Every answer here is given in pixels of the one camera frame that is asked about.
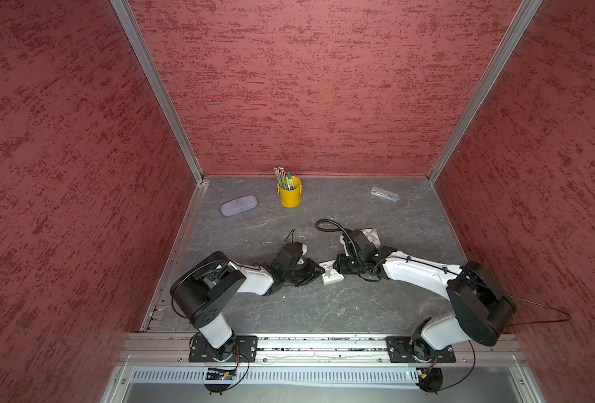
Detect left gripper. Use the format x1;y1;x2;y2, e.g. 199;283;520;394
283;258;326;286

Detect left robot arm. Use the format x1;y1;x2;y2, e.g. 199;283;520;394
169;242;325;361

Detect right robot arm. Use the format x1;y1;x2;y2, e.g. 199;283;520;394
334;230;517;363

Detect small pink gift box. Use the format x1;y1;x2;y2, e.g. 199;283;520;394
319;260;344;285

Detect yellow pencil cup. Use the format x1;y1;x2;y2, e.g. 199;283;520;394
277;176;303;208

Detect clear plastic case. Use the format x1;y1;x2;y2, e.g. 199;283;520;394
371;186;399;203

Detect pencils and markers bunch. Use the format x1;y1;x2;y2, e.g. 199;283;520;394
273;166;296;191

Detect purple glasses case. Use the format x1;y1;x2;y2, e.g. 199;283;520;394
220;195;258;217

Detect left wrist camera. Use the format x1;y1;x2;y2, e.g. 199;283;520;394
296;242;308;255

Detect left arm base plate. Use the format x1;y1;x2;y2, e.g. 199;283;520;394
188;333;259;364

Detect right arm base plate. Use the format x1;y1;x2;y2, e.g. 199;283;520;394
385;336;456;364

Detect aluminium front rail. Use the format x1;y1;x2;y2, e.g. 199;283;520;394
120;332;529;368

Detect white perforated cable duct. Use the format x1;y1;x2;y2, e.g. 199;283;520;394
130;366;418;389

